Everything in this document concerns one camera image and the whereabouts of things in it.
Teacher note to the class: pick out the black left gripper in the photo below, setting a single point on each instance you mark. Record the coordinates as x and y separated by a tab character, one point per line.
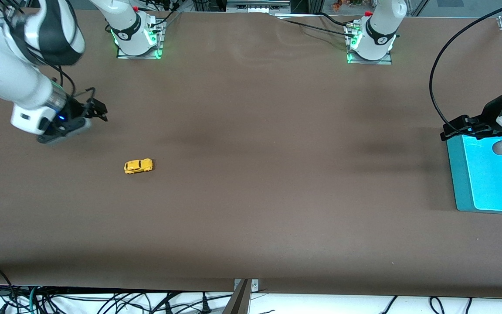
489	114

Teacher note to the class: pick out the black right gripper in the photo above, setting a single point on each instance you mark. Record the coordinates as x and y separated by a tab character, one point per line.
76	110

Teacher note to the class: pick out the yellow beetle toy car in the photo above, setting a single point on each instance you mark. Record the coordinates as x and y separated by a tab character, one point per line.
137	166

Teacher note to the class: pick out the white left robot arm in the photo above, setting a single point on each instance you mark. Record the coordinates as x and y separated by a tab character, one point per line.
379	26

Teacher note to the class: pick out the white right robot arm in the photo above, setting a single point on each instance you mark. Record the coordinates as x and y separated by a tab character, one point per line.
24	83

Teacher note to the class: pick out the teal plastic bin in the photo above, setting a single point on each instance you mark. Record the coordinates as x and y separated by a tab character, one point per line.
486	183

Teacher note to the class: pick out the table cover sheet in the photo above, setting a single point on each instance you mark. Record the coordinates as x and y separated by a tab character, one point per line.
251	174

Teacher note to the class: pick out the grey power strip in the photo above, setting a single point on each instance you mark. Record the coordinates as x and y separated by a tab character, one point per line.
257	5

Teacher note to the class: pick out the dark aluminium bar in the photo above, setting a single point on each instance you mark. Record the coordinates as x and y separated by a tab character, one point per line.
239	301

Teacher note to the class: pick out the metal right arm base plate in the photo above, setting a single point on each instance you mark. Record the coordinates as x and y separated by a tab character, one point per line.
140	56

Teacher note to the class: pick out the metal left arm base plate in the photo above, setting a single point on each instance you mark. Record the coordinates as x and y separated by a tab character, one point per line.
368	62

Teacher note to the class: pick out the small metal table bracket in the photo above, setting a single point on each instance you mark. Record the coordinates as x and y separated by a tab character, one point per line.
255	285

